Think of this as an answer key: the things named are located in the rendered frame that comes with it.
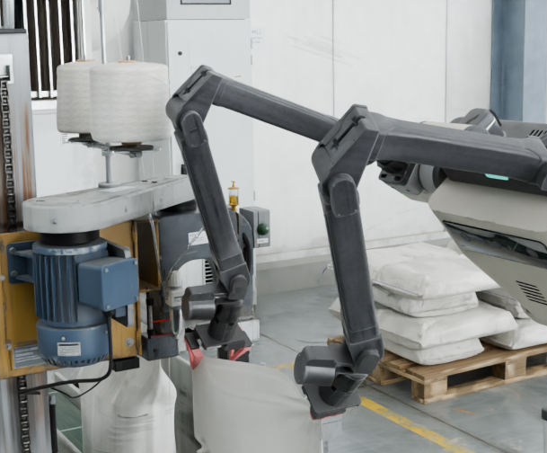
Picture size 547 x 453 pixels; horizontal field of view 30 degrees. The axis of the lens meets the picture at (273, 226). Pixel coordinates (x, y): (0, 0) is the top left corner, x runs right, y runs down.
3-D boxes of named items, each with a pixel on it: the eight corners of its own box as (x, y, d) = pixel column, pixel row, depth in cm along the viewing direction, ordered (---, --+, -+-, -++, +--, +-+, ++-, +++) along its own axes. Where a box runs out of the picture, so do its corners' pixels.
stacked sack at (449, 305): (484, 314, 516) (484, 287, 513) (411, 324, 500) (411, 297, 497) (414, 287, 576) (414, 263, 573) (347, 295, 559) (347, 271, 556)
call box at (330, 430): (342, 436, 251) (342, 413, 250) (314, 443, 247) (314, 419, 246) (325, 426, 258) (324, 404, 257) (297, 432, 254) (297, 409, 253)
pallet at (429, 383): (597, 361, 558) (598, 336, 555) (424, 404, 496) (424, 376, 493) (490, 327, 626) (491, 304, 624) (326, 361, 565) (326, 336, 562)
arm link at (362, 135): (348, 125, 148) (331, 90, 156) (319, 202, 155) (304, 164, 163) (609, 166, 162) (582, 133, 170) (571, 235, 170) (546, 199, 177)
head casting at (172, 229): (255, 319, 250) (252, 198, 244) (162, 335, 238) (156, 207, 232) (201, 295, 275) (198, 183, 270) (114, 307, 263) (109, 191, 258)
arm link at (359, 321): (360, 174, 153) (341, 136, 162) (322, 184, 153) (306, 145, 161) (389, 369, 180) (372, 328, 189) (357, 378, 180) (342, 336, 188)
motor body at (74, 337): (124, 362, 212) (119, 243, 207) (51, 376, 205) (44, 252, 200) (98, 344, 225) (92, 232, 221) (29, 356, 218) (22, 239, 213)
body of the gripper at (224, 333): (192, 332, 229) (198, 306, 224) (233, 324, 234) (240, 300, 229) (204, 352, 225) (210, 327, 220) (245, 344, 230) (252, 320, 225)
